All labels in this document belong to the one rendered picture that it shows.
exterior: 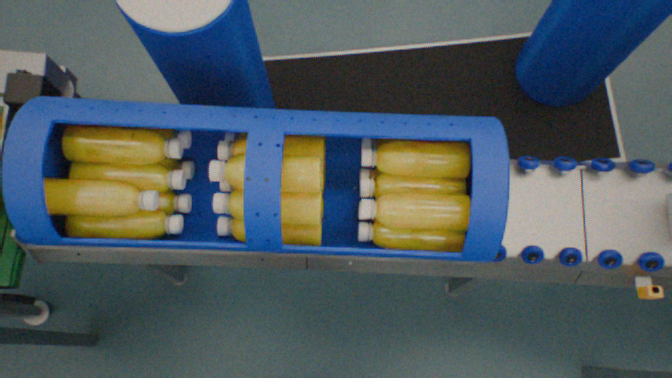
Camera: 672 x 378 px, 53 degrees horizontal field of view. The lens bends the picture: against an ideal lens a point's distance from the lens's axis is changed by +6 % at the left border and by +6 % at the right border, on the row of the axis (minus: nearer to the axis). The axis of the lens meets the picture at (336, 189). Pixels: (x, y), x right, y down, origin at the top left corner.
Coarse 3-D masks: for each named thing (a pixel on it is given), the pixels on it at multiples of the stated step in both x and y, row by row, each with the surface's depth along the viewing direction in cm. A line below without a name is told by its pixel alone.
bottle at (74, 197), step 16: (48, 192) 122; (64, 192) 122; (80, 192) 121; (96, 192) 122; (112, 192) 121; (128, 192) 122; (144, 192) 124; (48, 208) 122; (64, 208) 122; (80, 208) 122; (96, 208) 122; (112, 208) 122; (128, 208) 122; (144, 208) 124
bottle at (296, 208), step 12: (240, 192) 122; (228, 204) 123; (240, 204) 121; (288, 204) 121; (300, 204) 121; (312, 204) 121; (240, 216) 122; (288, 216) 121; (300, 216) 121; (312, 216) 121
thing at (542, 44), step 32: (576, 0) 182; (608, 0) 173; (640, 0) 168; (544, 32) 205; (576, 32) 190; (608, 32) 183; (640, 32) 183; (544, 64) 212; (576, 64) 202; (608, 64) 201; (544, 96) 226; (576, 96) 223
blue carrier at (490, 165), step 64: (64, 128) 134; (192, 128) 117; (256, 128) 117; (320, 128) 117; (384, 128) 117; (448, 128) 118; (192, 192) 141; (256, 192) 113; (384, 256) 124; (448, 256) 121
